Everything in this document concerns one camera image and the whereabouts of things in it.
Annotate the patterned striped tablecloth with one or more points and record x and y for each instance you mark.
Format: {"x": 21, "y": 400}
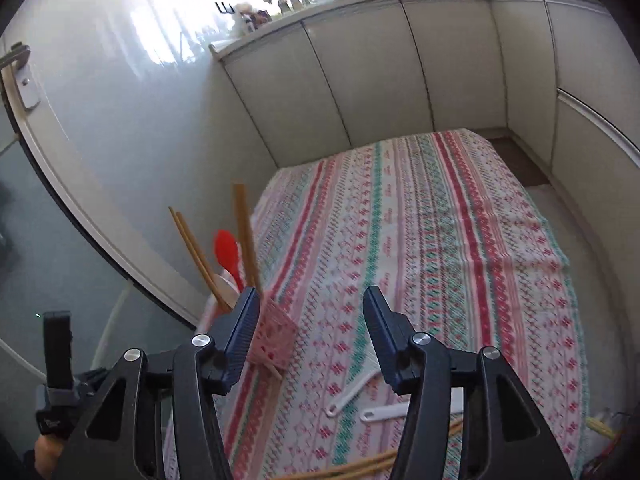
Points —
{"x": 425, "y": 235}

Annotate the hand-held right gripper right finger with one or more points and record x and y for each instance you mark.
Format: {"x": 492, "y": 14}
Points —
{"x": 386, "y": 340}

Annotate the black wall hooks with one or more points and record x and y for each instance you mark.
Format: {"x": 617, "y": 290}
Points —
{"x": 224, "y": 8}

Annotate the frosted glass door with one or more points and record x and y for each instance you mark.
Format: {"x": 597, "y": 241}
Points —
{"x": 45, "y": 270}

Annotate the person's left hand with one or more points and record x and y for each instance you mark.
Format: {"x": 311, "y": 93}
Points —
{"x": 47, "y": 457}

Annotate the plush toy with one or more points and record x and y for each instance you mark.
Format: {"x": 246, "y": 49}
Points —
{"x": 250, "y": 15}

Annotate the white kitchen cabinet unit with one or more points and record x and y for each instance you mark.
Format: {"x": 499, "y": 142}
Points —
{"x": 380, "y": 70}

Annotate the red plastic spoon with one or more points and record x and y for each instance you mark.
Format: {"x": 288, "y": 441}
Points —
{"x": 226, "y": 251}

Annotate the pink perforated utensil holder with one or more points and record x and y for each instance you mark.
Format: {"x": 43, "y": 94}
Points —
{"x": 275, "y": 340}

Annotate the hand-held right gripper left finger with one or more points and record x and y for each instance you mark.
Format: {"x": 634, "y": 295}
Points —
{"x": 242, "y": 340}

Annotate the single wooden chopstick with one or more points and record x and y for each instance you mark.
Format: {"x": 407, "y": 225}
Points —
{"x": 250, "y": 240}
{"x": 207, "y": 260}
{"x": 242, "y": 230}
{"x": 197, "y": 257}

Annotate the white plastic spoon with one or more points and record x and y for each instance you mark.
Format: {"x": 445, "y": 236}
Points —
{"x": 350, "y": 392}
{"x": 395, "y": 411}
{"x": 225, "y": 287}

